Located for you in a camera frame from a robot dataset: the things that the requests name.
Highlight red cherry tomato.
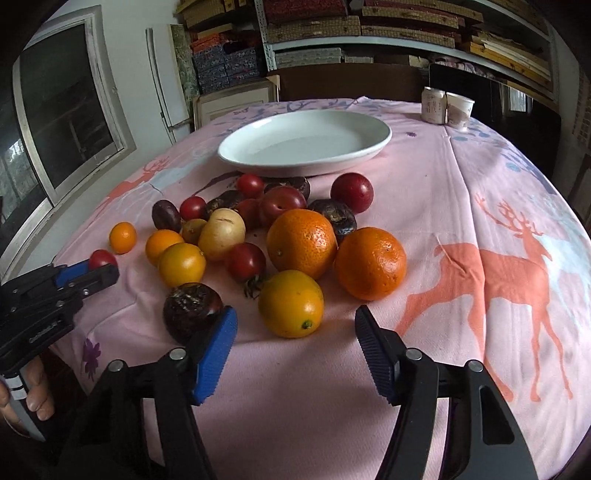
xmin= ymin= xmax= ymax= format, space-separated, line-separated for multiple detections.
xmin=179 ymin=195 xmax=207 ymax=221
xmin=236 ymin=174 xmax=266 ymax=199
xmin=88 ymin=249 xmax=117 ymax=270

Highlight small orange kumquat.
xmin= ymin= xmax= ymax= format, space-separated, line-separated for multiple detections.
xmin=108 ymin=222 xmax=137 ymax=255

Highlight yellow tomato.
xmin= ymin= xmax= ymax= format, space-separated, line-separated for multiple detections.
xmin=157 ymin=243 xmax=206 ymax=288

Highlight dark purple grape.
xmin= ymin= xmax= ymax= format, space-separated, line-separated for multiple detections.
xmin=151 ymin=199 xmax=181 ymax=233

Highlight dark purple plum front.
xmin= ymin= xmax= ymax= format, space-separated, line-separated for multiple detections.
xmin=163 ymin=283 xmax=223 ymax=346

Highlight pale yellow potato-like fruit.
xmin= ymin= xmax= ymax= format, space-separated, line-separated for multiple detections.
xmin=197 ymin=208 xmax=246 ymax=262

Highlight red tomato with stem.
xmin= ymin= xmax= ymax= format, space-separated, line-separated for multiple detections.
xmin=224 ymin=242 xmax=266 ymax=299

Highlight large orange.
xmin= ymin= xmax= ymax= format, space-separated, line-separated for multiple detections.
xmin=266 ymin=209 xmax=338 ymax=280
xmin=334 ymin=227 xmax=407 ymax=301

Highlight yellow orange citrus front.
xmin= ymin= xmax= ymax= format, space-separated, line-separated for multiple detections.
xmin=257 ymin=270 xmax=325 ymax=339

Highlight red cherry tomato top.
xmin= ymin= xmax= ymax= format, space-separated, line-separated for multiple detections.
xmin=236 ymin=174 xmax=266 ymax=199

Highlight small orange tomato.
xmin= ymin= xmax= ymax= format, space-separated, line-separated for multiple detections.
xmin=144 ymin=229 xmax=184 ymax=267

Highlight person's left hand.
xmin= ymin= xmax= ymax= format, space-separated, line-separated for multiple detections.
xmin=0 ymin=357 xmax=54 ymax=433

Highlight pink deer print tablecloth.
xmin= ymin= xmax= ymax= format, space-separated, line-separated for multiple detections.
xmin=57 ymin=98 xmax=590 ymax=479

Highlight wooden framed panel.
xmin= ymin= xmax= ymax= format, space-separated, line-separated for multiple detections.
xmin=192 ymin=75 xmax=280 ymax=130

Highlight white leaning board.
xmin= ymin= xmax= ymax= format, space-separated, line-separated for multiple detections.
xmin=145 ymin=24 xmax=190 ymax=144

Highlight white oval plate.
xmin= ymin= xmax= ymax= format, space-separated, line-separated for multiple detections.
xmin=217 ymin=109 xmax=393 ymax=178

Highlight white paper cup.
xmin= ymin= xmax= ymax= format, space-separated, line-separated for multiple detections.
xmin=446 ymin=92 xmax=475 ymax=131

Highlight dark brown cabinet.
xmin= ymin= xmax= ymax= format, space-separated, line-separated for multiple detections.
xmin=277 ymin=63 xmax=425 ymax=102

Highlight pink drink can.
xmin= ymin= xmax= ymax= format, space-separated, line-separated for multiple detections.
xmin=421 ymin=87 xmax=447 ymax=125

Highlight metal storage shelf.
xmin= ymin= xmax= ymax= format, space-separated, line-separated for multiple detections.
xmin=175 ymin=1 xmax=557 ymax=100

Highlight window with white frame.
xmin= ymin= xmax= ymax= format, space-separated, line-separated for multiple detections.
xmin=1 ymin=5 xmax=136 ymax=277

